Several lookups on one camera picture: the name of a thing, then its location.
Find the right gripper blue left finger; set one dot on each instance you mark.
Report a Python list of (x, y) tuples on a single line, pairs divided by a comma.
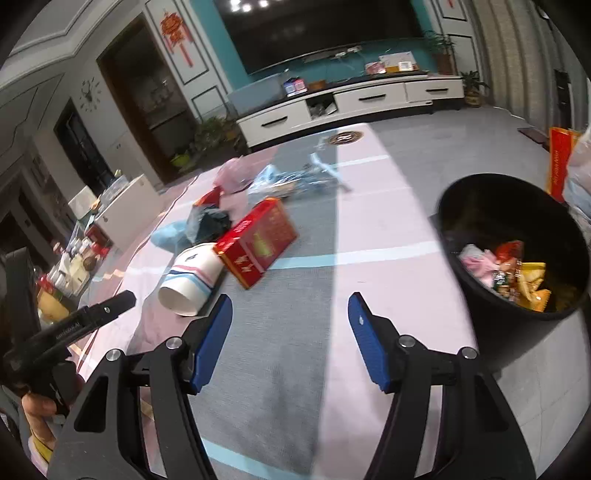
[(204, 339)]

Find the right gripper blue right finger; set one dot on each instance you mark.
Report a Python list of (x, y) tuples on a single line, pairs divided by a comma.
[(378, 341)]

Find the black round trash bin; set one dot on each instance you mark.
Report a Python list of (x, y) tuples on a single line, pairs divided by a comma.
[(489, 210)]

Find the person left hand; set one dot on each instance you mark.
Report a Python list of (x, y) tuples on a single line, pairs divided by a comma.
[(37, 410)]

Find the white paper cup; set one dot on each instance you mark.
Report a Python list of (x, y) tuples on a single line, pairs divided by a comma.
[(190, 280)]

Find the red cardboard box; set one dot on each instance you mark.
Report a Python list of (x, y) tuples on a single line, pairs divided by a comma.
[(255, 242)]

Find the pink grey floor mat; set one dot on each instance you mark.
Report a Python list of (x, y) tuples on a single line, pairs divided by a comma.
[(290, 396)]

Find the pink crumpled wrapper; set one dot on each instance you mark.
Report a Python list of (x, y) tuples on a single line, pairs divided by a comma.
[(482, 264)]

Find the white low side table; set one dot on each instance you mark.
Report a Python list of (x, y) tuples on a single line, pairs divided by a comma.
[(130, 213)]

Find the yellow snack bag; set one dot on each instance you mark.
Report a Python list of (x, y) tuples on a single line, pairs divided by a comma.
[(530, 277)]

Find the blue silver foil wrapper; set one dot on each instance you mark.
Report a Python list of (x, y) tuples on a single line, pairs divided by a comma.
[(315, 178)]

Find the green plants left of cabinet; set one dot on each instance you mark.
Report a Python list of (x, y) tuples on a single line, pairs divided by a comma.
[(215, 141)]

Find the round brown floor drain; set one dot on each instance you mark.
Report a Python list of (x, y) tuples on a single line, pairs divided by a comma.
[(345, 138)]

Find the white tv cabinet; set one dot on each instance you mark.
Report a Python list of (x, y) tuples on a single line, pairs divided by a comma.
[(347, 102)]

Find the blue red box on cabinet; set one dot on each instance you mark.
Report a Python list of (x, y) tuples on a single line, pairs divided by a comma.
[(294, 86)]

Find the red gift bag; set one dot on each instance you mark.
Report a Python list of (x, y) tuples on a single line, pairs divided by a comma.
[(561, 144)]

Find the potted plant by cabinet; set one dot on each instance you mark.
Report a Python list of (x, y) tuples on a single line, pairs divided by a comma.
[(474, 87)]

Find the white boxes on cabinet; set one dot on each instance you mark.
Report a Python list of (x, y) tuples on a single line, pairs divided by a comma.
[(392, 63)]

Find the potted plant on cabinet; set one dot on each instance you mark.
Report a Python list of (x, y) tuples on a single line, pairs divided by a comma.
[(441, 47)]

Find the red chinese knot decoration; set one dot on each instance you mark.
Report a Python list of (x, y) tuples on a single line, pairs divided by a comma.
[(175, 34)]

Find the large black television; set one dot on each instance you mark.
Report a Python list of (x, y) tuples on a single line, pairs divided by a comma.
[(266, 33)]

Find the wall clock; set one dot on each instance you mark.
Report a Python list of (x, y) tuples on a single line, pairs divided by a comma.
[(90, 91)]

